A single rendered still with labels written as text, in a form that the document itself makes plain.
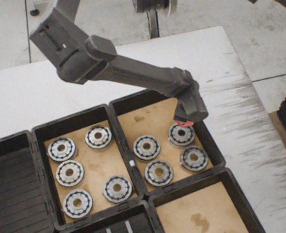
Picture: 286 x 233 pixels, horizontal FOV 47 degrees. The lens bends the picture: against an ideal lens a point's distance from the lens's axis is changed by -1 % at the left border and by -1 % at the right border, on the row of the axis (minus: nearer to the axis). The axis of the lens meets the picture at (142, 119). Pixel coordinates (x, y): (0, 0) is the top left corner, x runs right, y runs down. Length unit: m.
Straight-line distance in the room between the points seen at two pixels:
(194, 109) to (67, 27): 0.46
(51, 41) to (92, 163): 0.70
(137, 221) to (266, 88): 1.67
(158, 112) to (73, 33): 0.78
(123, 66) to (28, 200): 0.71
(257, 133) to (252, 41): 1.44
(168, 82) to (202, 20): 2.07
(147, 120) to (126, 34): 1.55
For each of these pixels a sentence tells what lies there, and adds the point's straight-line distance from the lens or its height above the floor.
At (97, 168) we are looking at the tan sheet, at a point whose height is 0.83.
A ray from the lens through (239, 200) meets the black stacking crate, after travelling 1.16.
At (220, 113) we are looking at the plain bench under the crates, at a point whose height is 0.70.
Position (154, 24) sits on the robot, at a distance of 1.91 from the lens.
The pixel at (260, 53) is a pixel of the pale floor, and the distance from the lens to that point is 2.78.
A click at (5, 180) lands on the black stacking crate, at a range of 1.34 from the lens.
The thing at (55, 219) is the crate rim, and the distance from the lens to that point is 1.12.
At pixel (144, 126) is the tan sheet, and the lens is 1.31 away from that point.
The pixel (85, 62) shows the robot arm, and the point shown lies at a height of 1.50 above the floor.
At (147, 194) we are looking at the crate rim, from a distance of 1.10.
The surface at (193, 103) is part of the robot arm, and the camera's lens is 0.96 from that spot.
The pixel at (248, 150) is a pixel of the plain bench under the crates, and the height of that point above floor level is 0.70.
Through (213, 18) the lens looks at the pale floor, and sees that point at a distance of 2.96.
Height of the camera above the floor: 1.98
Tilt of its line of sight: 60 degrees down
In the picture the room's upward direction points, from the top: 3 degrees counter-clockwise
